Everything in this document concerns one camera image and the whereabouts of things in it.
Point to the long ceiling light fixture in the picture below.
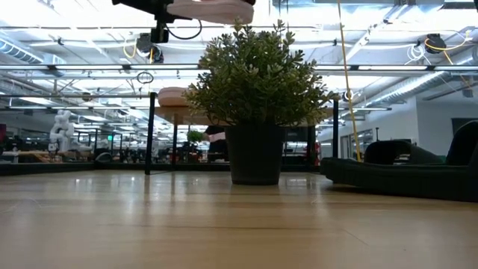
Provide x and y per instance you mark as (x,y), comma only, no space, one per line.
(93,67)
(74,96)

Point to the wooden shelf black legs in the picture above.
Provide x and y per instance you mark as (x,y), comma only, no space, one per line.
(168,112)

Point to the green potted plant black pot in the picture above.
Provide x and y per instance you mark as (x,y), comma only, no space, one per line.
(255,157)

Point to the white humanoid robot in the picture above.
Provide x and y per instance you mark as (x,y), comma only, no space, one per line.
(61,130)

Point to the black slide sandal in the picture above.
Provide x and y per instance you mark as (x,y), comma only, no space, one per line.
(388,149)
(392,179)

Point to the silver air duct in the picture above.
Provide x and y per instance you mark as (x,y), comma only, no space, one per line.
(407,87)
(18,50)

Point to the person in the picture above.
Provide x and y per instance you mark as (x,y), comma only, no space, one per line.
(214,149)

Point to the small green background plant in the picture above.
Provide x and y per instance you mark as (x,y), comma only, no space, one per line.
(195,136)

